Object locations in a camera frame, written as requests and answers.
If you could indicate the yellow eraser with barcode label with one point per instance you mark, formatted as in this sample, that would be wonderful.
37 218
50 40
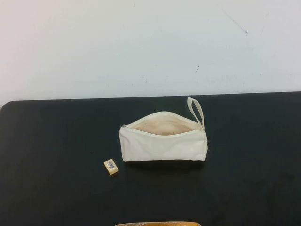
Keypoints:
110 167

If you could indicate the cream fabric pencil case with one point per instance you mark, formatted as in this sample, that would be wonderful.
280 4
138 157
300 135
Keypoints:
162 148

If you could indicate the yellow cardboard box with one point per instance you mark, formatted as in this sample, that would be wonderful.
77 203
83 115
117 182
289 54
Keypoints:
157 223

